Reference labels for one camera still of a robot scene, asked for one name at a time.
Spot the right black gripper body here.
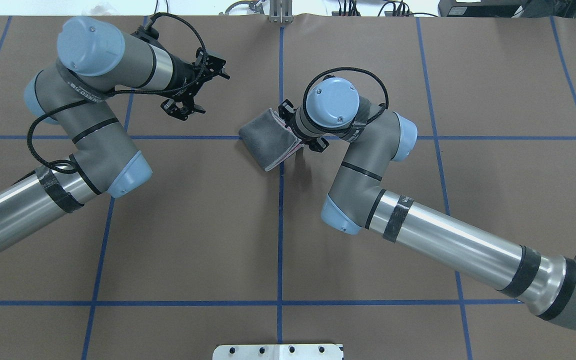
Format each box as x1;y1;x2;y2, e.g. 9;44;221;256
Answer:
288;111;314;146

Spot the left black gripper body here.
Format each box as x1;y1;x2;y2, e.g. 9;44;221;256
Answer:
170;55;198;98

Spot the pink and grey towel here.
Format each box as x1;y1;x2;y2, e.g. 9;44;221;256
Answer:
238;108;304;173

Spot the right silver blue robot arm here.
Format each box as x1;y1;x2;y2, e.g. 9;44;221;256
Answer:
278;75;576;331

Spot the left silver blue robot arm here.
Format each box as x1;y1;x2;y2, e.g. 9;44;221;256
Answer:
0;12;209;254

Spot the black power box with label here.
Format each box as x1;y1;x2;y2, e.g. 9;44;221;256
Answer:
437;0;523;18

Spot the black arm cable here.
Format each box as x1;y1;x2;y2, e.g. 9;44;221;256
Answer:
27;12;209;175

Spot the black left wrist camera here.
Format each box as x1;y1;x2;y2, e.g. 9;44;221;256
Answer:
193;47;231;83

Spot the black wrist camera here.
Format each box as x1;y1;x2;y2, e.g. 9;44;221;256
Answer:
278;99;296;126
193;47;231;83

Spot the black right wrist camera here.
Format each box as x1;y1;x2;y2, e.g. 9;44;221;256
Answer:
278;99;296;126

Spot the aluminium frame post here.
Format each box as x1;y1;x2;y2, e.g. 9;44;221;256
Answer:
267;0;294;25

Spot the white camera stand pillar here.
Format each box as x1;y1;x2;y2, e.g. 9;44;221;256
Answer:
212;343;345;360

